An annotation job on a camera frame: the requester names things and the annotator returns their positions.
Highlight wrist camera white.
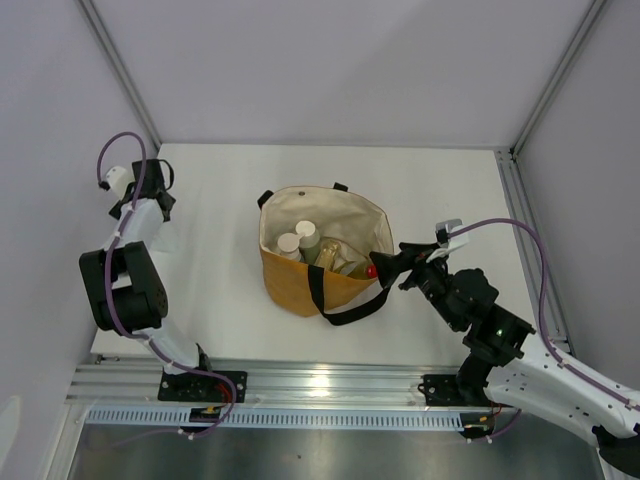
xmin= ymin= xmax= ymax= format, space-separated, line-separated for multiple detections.
xmin=99 ymin=166 xmax=134 ymax=200
xmin=427 ymin=219 xmax=469 ymax=263

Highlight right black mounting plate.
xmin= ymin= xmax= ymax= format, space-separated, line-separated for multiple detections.
xmin=417 ymin=373 xmax=482 ymax=407

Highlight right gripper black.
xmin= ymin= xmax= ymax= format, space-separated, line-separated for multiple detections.
xmin=368 ymin=242 xmax=462 ymax=331

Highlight white slotted cable duct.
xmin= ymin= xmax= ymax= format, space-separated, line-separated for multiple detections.
xmin=85 ymin=405 xmax=464 ymax=432

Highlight yellow dish soap red cap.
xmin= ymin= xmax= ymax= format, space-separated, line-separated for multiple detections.
xmin=337 ymin=260 xmax=378 ymax=280

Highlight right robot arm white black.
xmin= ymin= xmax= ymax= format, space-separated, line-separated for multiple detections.
xmin=370 ymin=244 xmax=639 ymax=477

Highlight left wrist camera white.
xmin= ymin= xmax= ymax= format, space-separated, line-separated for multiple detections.
xmin=99 ymin=166 xmax=134 ymax=200

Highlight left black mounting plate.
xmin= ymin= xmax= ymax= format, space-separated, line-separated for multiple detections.
xmin=157 ymin=371 xmax=248 ymax=404

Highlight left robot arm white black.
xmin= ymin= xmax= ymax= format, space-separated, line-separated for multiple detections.
xmin=79 ymin=159 xmax=216 ymax=401

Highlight grey pump bottle beige cap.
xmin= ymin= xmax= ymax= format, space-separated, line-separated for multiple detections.
xmin=277 ymin=232 xmax=302 ymax=262

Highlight black mounting plate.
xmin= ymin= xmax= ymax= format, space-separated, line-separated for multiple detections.
xmin=157 ymin=371 xmax=248 ymax=404
xmin=417 ymin=373 xmax=482 ymax=407

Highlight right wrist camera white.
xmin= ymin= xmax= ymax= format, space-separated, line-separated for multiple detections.
xmin=427 ymin=219 xmax=469 ymax=263

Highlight tan canvas bag black straps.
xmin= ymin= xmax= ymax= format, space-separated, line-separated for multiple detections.
xmin=256 ymin=182 xmax=396 ymax=326

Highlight olive bottle white cap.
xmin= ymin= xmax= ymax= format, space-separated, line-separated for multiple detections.
xmin=295 ymin=220 xmax=321 ymax=264

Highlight clear square bottle grey cap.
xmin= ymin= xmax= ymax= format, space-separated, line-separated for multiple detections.
xmin=150 ymin=222 xmax=179 ymax=254

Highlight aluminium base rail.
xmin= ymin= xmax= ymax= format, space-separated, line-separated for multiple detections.
xmin=65 ymin=356 xmax=457 ymax=411

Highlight clear amber soap bottle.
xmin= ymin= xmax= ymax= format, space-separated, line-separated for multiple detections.
xmin=314 ymin=238 xmax=346 ymax=271

